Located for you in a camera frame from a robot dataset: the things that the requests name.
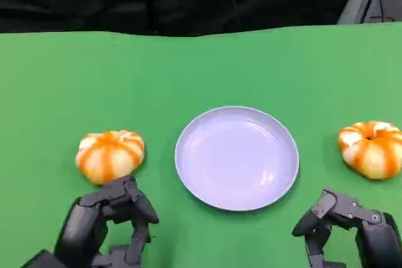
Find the lilac plate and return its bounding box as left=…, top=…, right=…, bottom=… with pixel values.
left=174, top=105, right=300, bottom=212

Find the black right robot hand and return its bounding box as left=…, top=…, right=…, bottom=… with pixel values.
left=291, top=188, right=402, bottom=268

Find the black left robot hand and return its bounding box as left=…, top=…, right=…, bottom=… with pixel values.
left=53, top=176, right=160, bottom=268

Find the orange white toy bread roll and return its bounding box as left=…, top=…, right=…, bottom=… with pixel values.
left=337, top=120, right=402, bottom=181
left=75, top=129, right=146, bottom=186

